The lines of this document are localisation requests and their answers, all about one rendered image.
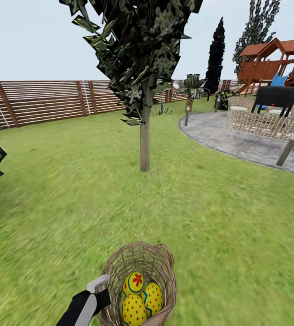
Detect easter egg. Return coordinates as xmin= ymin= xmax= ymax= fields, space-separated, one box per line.
xmin=120 ymin=294 xmax=147 ymax=326
xmin=121 ymin=270 xmax=146 ymax=299
xmin=140 ymin=283 xmax=164 ymax=317

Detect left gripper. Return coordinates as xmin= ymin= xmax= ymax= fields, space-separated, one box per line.
xmin=94 ymin=288 xmax=111 ymax=316

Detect wicker basket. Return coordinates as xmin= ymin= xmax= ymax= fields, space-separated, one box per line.
xmin=96 ymin=241 xmax=178 ymax=326

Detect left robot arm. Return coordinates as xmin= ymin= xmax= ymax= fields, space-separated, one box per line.
xmin=56 ymin=274 xmax=111 ymax=326

